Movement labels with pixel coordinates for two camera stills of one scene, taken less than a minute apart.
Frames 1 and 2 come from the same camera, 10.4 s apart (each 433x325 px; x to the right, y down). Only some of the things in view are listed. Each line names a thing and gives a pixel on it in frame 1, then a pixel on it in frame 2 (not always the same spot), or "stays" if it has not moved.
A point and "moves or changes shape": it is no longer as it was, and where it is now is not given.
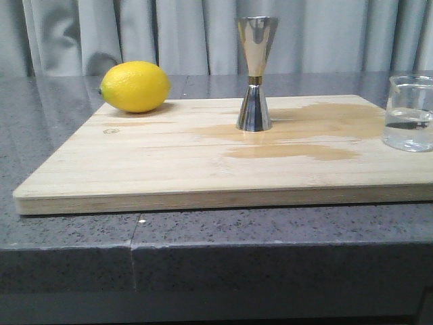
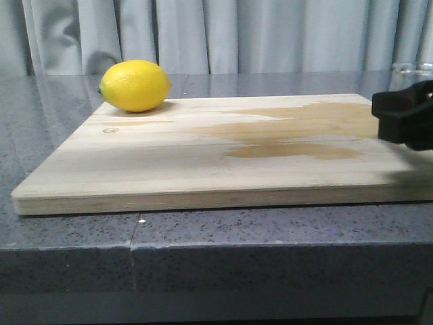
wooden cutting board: [188, 155] stays
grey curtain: [93, 38] stays
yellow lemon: [135, 87] stays
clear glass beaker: [408, 114] moves or changes shape
